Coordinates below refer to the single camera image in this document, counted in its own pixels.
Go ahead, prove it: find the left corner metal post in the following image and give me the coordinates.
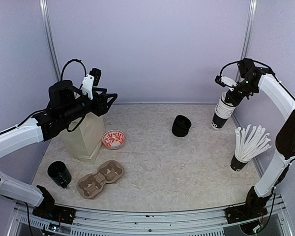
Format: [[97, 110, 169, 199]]
[[39, 0, 60, 81]]

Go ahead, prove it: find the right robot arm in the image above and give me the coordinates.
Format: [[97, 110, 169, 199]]
[[226, 58, 295, 218]]

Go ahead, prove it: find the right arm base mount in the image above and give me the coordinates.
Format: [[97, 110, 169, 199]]
[[225, 193, 271, 224]]

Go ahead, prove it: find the beige paper bag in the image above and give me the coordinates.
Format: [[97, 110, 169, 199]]
[[60, 113, 105, 165]]

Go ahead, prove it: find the right corner metal post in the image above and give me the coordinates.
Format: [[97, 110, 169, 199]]
[[240, 0, 257, 59]]

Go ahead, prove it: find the dark green black can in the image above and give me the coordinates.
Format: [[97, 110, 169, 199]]
[[47, 161, 72, 188]]

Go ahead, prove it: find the brown cardboard cup carrier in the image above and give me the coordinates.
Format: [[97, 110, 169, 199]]
[[76, 160, 124, 199]]

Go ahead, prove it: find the aluminium front rail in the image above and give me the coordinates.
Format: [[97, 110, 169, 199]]
[[7, 196, 295, 236]]

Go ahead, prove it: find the stack of black lids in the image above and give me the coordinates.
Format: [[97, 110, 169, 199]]
[[172, 115, 191, 137]]

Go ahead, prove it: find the cup holding straws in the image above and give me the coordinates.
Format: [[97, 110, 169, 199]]
[[230, 153, 250, 172]]

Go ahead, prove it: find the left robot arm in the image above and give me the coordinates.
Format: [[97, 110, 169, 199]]
[[0, 80, 118, 219]]

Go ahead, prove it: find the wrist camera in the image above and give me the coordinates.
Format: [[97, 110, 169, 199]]
[[81, 68, 101, 100], [214, 75, 237, 90]]

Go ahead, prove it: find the red white patterned bowl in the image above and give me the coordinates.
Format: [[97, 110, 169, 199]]
[[102, 130, 126, 150]]

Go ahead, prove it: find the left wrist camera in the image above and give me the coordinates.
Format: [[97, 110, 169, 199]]
[[81, 68, 101, 100]]

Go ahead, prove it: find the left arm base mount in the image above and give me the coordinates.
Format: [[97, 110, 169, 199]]
[[32, 185, 76, 225]]

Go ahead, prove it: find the bundle of white straws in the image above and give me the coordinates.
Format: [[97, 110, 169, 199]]
[[234, 124, 272, 163]]

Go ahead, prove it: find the corner metal post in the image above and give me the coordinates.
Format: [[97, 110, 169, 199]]
[[240, 0, 257, 59], [39, 0, 60, 81]]

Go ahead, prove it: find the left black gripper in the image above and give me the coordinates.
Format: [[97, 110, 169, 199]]
[[61, 88, 118, 124]]

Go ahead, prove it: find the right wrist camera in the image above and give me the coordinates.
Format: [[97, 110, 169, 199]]
[[214, 75, 237, 90]]

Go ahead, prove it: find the stack of paper cups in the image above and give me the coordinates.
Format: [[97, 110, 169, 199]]
[[211, 92, 236, 130]]

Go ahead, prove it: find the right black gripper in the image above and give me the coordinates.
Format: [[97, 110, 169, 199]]
[[225, 78, 258, 106]]

